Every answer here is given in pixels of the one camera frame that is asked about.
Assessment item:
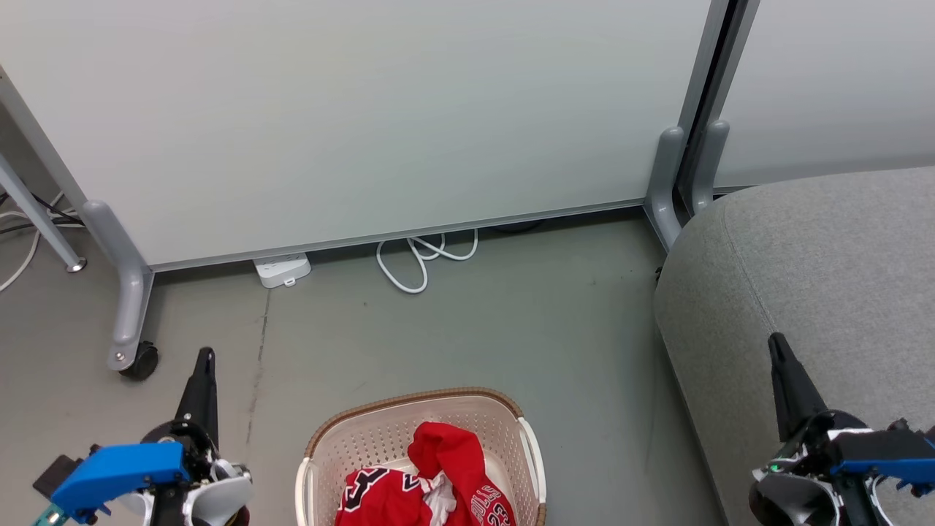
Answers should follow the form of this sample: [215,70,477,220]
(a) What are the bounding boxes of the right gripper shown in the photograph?
[748,332,879,526]

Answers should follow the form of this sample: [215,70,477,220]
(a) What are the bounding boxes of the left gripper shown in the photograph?
[142,347,253,526]

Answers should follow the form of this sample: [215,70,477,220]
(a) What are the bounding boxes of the red printed basketball jersey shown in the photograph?
[334,465,517,526]

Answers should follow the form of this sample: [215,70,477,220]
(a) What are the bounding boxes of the grey fabric sofa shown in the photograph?
[653,166,935,526]

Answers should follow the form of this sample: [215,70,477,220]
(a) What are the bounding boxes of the black caster wheel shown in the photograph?
[120,340,160,381]

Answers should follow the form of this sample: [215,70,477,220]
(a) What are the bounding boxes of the grey partition foot with caster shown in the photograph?
[80,200,158,373]

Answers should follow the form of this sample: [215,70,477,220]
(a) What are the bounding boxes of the white power strip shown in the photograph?
[253,251,313,289]

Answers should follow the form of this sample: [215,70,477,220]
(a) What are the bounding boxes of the beige perforated laundry basket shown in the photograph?
[294,386,548,526]

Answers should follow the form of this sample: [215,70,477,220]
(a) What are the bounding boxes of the grey curved partition foot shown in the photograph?
[690,120,730,217]
[644,126,688,254]

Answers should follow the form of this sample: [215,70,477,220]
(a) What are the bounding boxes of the grey metal table leg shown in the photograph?
[0,152,88,274]

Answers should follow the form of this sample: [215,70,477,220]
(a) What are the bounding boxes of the large white partition panel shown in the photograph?
[0,0,731,273]

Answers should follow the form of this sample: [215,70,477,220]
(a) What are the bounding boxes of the blue right camera mount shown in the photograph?
[828,429,935,499]

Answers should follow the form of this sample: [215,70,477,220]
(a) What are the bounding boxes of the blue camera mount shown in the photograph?
[49,441,193,524]
[828,429,935,499]

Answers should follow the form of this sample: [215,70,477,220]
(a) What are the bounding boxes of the blue left camera mount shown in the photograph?
[49,441,193,524]

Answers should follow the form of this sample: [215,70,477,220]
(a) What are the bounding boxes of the thin white floor cable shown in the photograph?
[0,193,68,294]

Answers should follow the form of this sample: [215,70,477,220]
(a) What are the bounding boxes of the thin black floor cable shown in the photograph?
[0,191,83,236]

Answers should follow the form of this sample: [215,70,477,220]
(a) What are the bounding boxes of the thick white looped cable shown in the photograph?
[375,228,480,295]

